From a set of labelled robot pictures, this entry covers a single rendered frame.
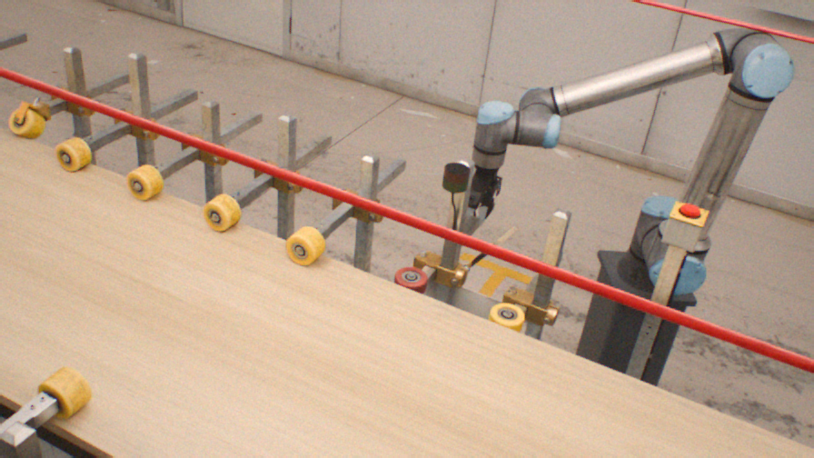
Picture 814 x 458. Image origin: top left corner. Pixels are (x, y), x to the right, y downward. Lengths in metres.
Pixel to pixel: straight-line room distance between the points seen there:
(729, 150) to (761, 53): 0.26
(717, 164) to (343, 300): 1.04
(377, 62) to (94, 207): 3.17
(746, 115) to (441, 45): 2.92
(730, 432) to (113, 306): 1.32
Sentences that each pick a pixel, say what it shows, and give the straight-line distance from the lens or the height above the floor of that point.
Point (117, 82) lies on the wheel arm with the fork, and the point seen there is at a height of 0.95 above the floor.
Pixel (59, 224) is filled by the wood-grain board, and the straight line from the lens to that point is 2.14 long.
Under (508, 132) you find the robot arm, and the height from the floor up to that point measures 1.15.
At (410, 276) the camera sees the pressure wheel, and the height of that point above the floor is 0.91.
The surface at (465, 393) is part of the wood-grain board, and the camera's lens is 1.64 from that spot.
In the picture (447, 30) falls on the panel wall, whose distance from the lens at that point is 4.80.
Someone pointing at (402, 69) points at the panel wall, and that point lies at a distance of 5.02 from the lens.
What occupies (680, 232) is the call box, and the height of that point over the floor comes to 1.19.
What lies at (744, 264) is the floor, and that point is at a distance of 4.08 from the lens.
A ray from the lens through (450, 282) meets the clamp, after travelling 2.02.
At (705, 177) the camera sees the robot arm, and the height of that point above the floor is 1.09.
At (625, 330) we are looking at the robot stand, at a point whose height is 0.46.
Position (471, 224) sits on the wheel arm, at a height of 0.86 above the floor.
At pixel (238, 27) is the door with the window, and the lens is 5.66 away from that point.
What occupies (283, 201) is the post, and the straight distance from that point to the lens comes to 2.19.
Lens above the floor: 2.05
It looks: 33 degrees down
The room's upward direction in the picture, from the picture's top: 7 degrees clockwise
